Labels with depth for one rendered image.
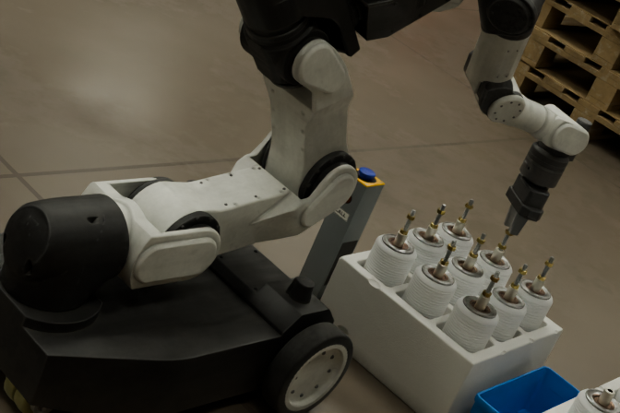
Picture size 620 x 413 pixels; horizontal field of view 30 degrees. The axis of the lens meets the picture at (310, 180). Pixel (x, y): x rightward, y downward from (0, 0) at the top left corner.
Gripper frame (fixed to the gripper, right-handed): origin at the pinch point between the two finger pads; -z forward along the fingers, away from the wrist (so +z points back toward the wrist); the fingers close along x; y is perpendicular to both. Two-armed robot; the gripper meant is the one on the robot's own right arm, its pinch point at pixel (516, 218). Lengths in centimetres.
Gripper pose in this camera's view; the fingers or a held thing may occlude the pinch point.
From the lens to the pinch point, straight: 264.5
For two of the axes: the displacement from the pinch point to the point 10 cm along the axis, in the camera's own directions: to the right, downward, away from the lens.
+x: 1.7, 4.8, -8.6
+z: 3.6, -8.4, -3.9
